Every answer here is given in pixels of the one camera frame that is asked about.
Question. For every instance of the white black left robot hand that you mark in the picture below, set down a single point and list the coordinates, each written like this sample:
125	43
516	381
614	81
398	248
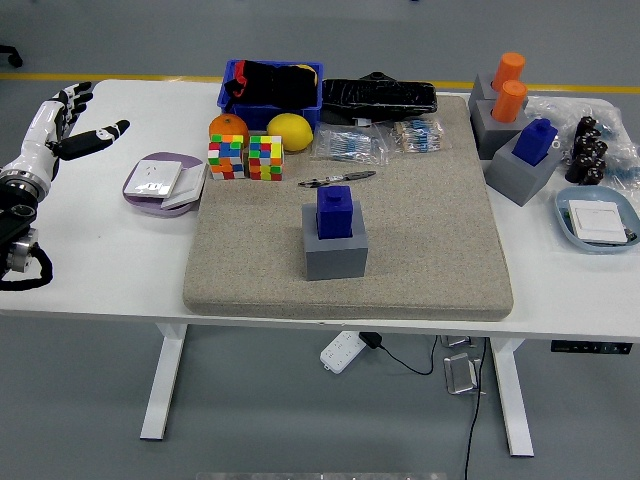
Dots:
37	135

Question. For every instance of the blue square seal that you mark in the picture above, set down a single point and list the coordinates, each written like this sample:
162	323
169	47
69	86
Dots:
532	142
335	212

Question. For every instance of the grey square seal holder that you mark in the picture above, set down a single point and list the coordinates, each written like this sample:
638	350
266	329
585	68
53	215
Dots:
335	260
515	180

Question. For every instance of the grey round seal holder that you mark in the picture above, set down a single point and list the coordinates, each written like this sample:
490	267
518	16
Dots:
480	90
492	137

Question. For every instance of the black chair base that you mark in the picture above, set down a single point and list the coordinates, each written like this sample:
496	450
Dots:
12	56

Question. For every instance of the purple tray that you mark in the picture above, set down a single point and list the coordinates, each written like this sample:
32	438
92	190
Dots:
187	159

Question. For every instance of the colourful puzzle cube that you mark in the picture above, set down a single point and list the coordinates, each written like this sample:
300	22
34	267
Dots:
226	157
266	157

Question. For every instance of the orange fruit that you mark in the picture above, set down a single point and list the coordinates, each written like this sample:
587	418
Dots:
227	125

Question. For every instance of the blue plastic bin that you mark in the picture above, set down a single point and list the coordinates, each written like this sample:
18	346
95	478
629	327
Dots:
260	116

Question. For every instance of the black cloth with red trim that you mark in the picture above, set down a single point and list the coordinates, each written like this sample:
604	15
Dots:
280	85

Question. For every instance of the yellow lemon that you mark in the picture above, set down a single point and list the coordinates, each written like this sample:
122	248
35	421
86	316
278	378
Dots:
290	131

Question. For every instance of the yellow item in bin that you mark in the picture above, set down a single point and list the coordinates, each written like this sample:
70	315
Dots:
303	66

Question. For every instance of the white table leg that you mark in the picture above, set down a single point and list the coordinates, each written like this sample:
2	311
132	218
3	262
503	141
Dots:
515	410
162	390

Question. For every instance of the clear bag blue resistors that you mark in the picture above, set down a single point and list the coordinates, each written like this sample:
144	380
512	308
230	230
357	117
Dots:
350	145
625	170

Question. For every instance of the black pen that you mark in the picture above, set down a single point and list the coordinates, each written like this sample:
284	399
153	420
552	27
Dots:
350	175

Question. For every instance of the small white label tag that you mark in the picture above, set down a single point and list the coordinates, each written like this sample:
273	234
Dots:
362	122

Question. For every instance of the black plastic wrapped package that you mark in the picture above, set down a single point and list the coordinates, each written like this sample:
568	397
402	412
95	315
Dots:
380	97

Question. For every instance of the white power strip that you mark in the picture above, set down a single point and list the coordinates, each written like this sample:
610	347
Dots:
340	352

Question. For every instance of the clear bag brown resistors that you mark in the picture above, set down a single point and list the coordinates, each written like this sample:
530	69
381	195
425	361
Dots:
415	135

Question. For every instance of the grey-brown mat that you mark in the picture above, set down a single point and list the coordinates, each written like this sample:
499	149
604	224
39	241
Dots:
425	240

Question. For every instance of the clear bag of metal parts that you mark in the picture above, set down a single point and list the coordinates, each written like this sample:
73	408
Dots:
560	107

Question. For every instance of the light blue tray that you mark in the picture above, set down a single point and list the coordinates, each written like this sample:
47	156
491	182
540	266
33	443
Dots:
600	192

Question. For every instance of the black table control panel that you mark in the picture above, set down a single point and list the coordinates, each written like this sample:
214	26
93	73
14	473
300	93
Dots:
590	347

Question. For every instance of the white wall switch panel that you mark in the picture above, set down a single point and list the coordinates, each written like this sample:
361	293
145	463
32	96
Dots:
190	187
597	220

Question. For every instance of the clear metal floor bracket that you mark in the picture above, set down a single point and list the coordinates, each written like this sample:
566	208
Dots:
457	342
462	375

